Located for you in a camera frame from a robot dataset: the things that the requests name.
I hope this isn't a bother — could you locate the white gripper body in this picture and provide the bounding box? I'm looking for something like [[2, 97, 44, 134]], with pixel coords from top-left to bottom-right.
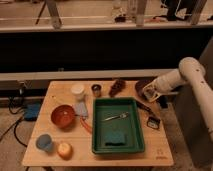
[[142, 82, 161, 102]]

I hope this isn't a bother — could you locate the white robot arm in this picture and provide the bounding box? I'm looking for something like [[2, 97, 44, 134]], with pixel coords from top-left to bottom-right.
[[142, 57, 213, 141]]

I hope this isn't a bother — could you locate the dark purple bowl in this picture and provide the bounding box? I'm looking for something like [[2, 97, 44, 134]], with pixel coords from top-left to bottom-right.
[[135, 80, 151, 101]]

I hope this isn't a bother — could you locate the light blue eraser block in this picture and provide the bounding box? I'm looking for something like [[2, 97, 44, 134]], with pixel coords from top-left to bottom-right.
[[74, 102, 88, 117]]

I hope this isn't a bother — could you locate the red bowl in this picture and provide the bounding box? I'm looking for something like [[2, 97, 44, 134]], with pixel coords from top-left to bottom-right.
[[51, 105, 75, 129]]

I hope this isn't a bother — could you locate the silver fork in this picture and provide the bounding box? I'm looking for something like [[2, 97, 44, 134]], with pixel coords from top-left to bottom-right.
[[102, 113, 129, 122]]

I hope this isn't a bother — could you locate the green plastic tray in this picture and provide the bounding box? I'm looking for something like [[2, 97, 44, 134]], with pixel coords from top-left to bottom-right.
[[92, 97, 145, 155]]

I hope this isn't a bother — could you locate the small dark cup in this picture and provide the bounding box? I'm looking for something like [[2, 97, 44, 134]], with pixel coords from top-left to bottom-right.
[[91, 84, 101, 97]]

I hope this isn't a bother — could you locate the blue sponge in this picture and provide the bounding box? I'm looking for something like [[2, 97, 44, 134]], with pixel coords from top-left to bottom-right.
[[104, 131, 126, 146]]

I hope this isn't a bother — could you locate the white cup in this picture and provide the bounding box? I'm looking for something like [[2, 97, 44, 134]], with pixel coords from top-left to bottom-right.
[[71, 84, 85, 100]]

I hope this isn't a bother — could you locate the yellow apple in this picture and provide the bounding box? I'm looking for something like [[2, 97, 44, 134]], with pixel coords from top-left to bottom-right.
[[57, 142, 72, 159]]

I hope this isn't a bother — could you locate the blue plastic cup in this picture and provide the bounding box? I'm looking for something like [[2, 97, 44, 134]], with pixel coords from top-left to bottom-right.
[[36, 134, 53, 152]]

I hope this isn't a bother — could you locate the blue box on floor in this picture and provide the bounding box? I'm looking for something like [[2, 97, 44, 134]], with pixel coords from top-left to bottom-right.
[[24, 103, 41, 121]]

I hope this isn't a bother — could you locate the red handled tool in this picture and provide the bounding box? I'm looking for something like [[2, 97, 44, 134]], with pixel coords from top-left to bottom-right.
[[80, 116, 92, 134]]

